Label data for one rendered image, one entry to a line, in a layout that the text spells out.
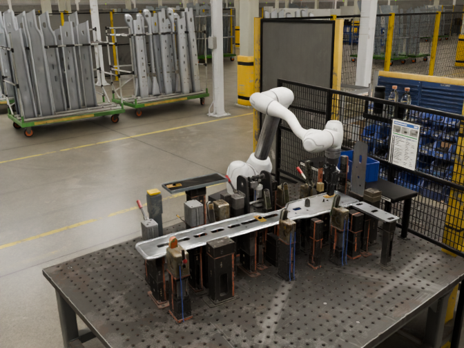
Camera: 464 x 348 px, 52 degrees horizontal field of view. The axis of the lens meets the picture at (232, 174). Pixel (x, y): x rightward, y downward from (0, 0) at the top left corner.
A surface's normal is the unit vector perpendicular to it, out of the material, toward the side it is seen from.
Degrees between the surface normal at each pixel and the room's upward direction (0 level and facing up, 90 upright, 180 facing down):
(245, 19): 90
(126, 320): 0
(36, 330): 0
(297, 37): 89
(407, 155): 90
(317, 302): 0
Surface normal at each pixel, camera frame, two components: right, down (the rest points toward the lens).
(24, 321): -0.01, -0.94
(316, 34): -0.78, 0.20
